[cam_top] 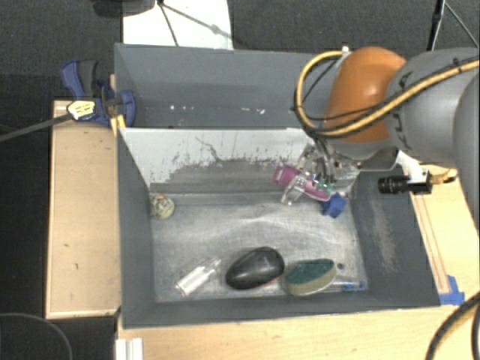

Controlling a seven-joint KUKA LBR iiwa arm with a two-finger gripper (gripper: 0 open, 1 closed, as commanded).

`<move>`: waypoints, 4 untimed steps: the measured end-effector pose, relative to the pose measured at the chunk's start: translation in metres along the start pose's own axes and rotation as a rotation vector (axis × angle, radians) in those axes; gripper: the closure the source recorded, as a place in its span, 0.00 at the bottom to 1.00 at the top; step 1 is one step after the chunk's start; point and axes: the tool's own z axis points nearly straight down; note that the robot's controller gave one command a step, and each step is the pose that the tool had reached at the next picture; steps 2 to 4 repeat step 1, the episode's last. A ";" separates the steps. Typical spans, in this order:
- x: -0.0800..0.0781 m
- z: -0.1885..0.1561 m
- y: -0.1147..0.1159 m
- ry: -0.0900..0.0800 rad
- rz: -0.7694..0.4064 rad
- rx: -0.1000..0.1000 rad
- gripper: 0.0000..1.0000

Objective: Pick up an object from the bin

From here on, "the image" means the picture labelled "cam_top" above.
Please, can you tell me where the pale wood board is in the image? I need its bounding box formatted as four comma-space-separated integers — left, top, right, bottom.
44, 99, 123, 320

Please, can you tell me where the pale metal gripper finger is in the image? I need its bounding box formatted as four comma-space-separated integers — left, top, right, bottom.
298, 146, 315, 176
280, 177, 307, 206

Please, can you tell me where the beige speckled ball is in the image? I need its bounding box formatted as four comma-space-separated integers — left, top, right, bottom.
149, 194, 176, 221

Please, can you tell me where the black cylinder on white bracket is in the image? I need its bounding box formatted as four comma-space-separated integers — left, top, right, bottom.
377, 151, 433, 197

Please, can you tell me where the grey metal bin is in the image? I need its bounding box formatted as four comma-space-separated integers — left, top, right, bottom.
113, 42, 442, 330

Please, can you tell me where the clear pen with blue cap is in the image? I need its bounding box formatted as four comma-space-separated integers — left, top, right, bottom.
329, 280, 367, 292

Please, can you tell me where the green and yellow sponge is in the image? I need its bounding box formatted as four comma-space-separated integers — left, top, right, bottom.
284, 257, 338, 297

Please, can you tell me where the black oval stone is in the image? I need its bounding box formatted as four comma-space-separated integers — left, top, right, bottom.
224, 246, 286, 291

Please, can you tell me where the magenta plastic object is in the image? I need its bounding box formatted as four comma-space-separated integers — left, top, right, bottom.
271, 164, 332, 203

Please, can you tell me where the blue block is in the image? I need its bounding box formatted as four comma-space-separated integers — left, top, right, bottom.
321, 192, 347, 220

